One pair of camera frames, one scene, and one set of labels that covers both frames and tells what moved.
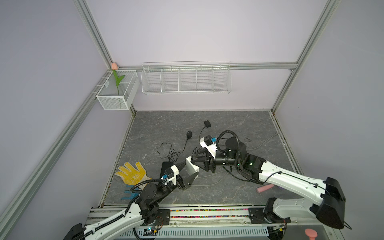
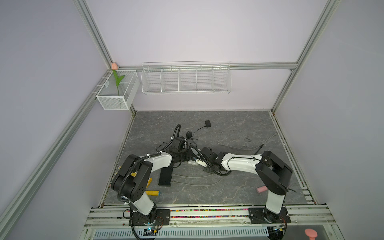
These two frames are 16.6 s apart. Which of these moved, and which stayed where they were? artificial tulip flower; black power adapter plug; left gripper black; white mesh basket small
Moved: left gripper black
Stayed: artificial tulip flower; white mesh basket small; black power adapter plug
